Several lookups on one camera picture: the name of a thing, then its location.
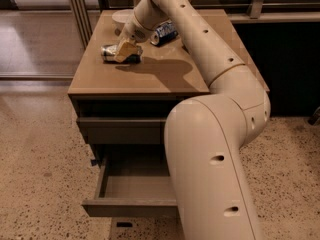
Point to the white ceramic bowl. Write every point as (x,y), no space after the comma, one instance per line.
(120,17)

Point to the metal railing frame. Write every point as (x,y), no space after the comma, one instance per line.
(266,0)

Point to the silver blue redbull can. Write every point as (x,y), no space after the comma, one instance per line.
(108,52)

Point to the grey drawer cabinet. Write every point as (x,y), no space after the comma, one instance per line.
(150,89)

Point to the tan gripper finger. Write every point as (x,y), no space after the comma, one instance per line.
(125,48)

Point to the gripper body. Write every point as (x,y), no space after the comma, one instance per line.
(134,32)

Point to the open middle drawer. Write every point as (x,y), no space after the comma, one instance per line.
(133,181)

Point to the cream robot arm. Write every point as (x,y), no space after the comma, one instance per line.
(203,134)

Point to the closed top drawer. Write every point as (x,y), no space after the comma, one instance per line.
(113,131)

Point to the blue soda can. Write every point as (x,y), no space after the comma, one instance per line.
(163,34)

